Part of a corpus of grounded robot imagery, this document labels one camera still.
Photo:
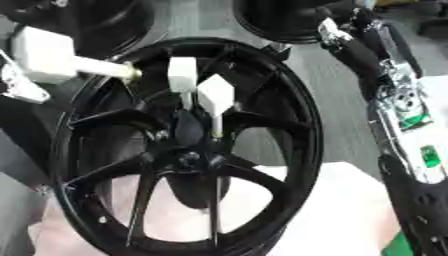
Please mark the black round tyre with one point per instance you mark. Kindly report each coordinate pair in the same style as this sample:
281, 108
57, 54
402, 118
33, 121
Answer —
111, 23
280, 20

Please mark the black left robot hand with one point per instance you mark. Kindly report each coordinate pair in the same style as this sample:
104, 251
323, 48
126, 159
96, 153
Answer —
23, 113

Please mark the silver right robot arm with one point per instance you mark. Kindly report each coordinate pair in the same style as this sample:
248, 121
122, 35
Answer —
423, 173

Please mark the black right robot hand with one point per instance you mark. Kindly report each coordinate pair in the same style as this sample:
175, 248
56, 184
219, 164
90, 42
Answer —
364, 56

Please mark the black spoked wheel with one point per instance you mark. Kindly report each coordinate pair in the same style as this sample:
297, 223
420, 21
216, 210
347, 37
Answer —
294, 140

